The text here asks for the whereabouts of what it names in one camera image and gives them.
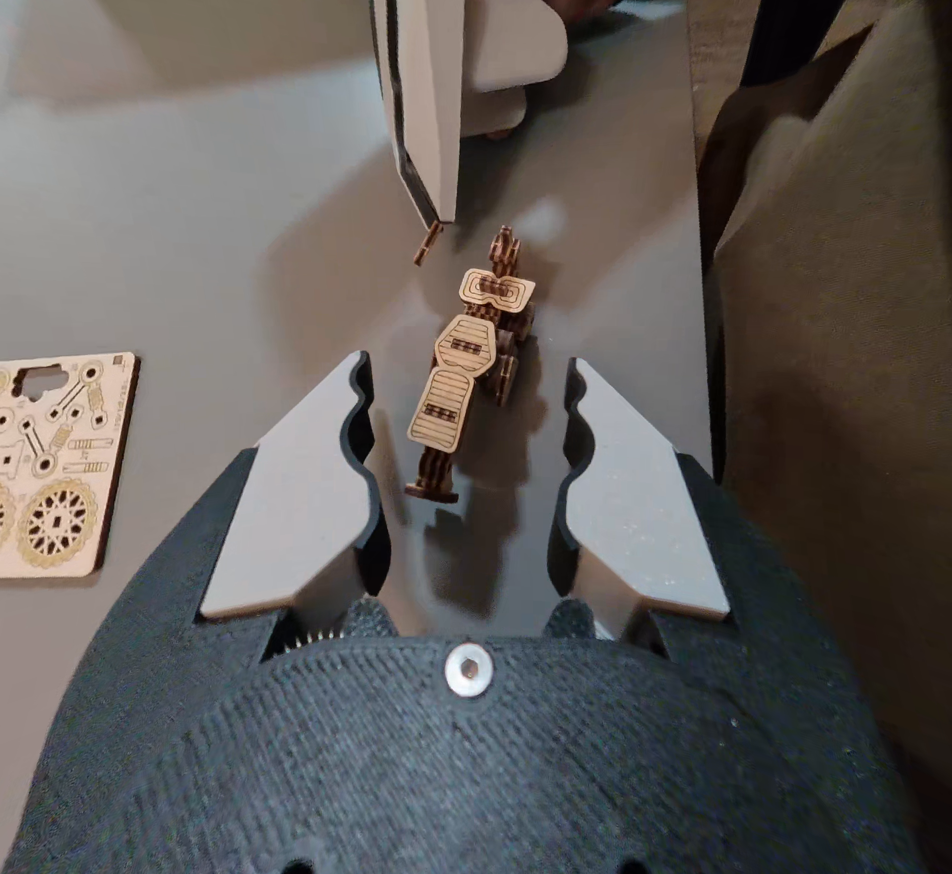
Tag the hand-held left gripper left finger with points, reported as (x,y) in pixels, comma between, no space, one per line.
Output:
(297,502)

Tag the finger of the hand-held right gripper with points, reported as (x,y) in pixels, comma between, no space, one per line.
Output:
(435,71)
(378,26)

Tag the wooden puzzle parts sheet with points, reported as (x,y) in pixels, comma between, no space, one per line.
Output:
(89,428)

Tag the wooden motorcycle model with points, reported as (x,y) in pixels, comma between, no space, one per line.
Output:
(454,346)

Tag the person's olive clothing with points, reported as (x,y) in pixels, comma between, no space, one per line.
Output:
(877,294)

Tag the small wooden puzzle piece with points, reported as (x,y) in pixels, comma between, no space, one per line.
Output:
(425,246)

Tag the grey desk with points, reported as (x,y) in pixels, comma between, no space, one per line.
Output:
(223,219)

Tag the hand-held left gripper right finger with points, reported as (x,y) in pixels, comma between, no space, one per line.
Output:
(639,517)

